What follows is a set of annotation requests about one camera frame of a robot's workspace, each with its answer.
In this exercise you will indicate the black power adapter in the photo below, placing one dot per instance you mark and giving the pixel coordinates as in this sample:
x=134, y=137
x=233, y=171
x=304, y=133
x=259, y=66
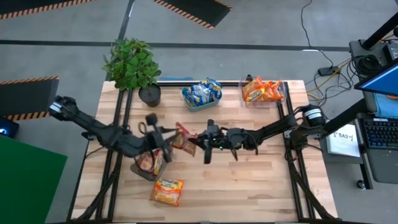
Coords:
x=328, y=71

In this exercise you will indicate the blue-lit black device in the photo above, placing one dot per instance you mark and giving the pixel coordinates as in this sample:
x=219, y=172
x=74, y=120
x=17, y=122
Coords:
x=6, y=128

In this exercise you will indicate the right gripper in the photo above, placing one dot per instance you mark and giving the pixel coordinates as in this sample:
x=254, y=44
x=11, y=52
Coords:
x=217, y=138

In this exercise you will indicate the grey computer case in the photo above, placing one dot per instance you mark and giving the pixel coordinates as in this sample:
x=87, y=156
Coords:
x=357, y=49

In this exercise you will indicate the clear plastic bin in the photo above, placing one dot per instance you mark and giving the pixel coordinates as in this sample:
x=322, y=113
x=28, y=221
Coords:
x=248, y=104

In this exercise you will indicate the grey workstation desk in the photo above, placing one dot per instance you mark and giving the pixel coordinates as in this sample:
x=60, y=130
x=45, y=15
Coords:
x=385, y=168

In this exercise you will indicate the black caster wheel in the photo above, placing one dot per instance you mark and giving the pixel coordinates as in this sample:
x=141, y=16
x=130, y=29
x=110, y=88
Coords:
x=360, y=184

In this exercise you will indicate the teal plastic bin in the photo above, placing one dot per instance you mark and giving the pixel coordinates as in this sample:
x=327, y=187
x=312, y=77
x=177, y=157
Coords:
x=202, y=107

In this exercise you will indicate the hazard-striped black floor mat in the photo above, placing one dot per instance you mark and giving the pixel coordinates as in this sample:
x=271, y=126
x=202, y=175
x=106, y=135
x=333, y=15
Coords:
x=199, y=9
x=31, y=4
x=25, y=96

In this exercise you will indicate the white paper sheet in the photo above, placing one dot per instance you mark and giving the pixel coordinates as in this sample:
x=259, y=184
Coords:
x=343, y=140

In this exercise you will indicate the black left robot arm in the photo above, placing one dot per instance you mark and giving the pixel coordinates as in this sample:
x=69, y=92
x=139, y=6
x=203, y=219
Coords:
x=93, y=127

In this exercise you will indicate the green board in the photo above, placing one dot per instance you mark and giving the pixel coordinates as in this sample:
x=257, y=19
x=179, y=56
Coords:
x=28, y=183

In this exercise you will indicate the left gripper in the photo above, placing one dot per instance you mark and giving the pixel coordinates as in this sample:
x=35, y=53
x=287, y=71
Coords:
x=152, y=141

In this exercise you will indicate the black stand pole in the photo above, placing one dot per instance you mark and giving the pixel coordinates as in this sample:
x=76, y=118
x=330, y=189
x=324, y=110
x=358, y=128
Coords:
x=379, y=31

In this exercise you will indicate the green leafy plant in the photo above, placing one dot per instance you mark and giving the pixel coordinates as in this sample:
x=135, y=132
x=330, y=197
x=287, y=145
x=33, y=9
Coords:
x=132, y=62

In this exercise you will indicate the small black clamp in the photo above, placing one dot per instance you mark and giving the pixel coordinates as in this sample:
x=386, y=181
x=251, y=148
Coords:
x=249, y=77

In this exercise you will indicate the computer monitor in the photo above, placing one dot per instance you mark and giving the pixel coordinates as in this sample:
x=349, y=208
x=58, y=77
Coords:
x=382, y=81

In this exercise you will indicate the smoky grey plastic bin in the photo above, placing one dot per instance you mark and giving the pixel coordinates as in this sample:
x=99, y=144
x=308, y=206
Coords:
x=140, y=172

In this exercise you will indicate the black plant pot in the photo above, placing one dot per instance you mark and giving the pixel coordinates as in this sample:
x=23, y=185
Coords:
x=150, y=95

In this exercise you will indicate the black table edge mount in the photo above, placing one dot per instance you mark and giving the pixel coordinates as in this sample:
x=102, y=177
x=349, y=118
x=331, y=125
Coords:
x=85, y=135

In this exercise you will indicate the light blue cloth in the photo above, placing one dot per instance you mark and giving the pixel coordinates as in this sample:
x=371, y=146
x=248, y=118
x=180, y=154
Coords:
x=387, y=105

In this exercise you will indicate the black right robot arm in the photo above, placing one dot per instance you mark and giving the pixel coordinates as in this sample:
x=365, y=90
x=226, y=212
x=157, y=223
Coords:
x=273, y=127

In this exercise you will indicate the black keyboard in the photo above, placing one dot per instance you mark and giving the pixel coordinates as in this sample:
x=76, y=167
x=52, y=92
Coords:
x=382, y=133

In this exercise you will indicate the black diagonal desk pole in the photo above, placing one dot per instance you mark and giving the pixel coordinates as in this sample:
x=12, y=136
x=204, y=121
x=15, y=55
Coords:
x=345, y=116

